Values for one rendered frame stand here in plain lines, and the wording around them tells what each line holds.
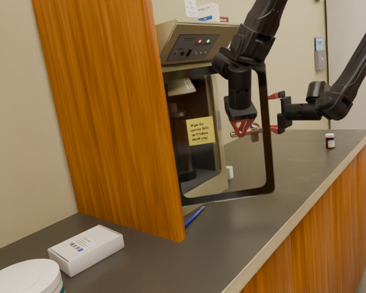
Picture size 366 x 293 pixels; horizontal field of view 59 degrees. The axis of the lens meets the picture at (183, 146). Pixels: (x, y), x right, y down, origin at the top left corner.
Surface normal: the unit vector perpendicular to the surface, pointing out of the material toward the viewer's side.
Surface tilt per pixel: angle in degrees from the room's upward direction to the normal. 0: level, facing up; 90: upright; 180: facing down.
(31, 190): 90
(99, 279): 0
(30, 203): 90
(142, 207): 90
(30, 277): 0
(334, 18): 90
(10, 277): 0
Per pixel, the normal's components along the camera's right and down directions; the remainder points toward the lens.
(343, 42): -0.63, 0.25
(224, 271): -0.14, -0.97
